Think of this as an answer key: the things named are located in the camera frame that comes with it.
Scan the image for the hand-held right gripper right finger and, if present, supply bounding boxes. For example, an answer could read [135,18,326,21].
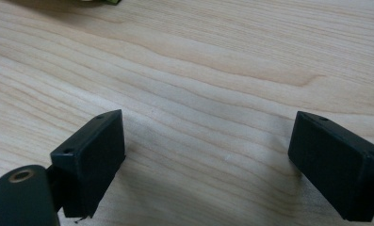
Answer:
[287,110,374,223]

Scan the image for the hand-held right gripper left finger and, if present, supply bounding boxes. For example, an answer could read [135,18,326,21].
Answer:
[46,108,126,219]

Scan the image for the green object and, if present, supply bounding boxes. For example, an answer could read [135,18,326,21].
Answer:
[80,0,122,6]

